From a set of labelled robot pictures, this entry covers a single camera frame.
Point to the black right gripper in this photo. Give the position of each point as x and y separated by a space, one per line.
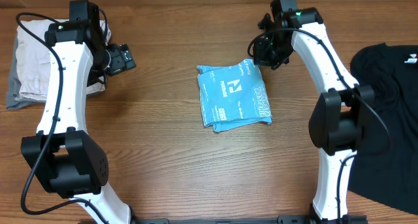
261 59

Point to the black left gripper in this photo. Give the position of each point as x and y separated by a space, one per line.
122 61

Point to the light blue printed t-shirt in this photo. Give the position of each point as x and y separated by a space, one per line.
233 96

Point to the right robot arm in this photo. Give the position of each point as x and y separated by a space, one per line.
338 122

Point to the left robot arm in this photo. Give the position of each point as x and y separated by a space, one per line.
61 155

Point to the folded beige trousers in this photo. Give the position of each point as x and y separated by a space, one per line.
33 63

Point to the folded grey garment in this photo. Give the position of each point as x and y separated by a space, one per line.
13 100

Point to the black t-shirt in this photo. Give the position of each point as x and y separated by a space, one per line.
385 169

